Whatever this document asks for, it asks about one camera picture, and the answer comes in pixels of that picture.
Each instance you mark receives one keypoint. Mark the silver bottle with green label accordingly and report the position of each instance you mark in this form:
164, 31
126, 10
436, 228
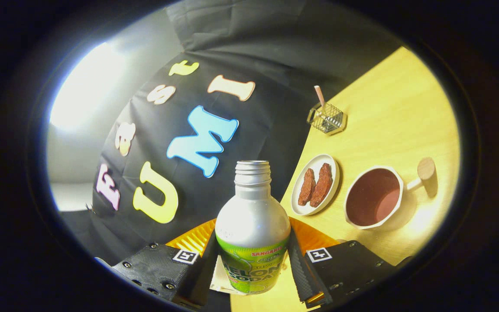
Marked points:
251, 221

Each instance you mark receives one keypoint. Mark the light wooden table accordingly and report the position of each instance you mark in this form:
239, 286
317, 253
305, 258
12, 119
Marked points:
396, 108

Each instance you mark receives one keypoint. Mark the striped paper straw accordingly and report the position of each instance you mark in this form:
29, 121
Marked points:
319, 95

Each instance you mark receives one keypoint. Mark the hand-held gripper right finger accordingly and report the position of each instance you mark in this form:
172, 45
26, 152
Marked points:
301, 273

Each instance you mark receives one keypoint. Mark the white oval plate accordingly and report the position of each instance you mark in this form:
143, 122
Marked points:
329, 167

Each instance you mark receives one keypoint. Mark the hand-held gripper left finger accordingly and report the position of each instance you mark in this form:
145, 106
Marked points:
202, 277

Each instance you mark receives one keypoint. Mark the black backdrop cloth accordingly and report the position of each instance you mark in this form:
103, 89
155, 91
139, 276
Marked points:
275, 86

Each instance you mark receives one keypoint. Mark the brown sausage piece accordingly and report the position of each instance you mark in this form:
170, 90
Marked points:
321, 185
306, 187

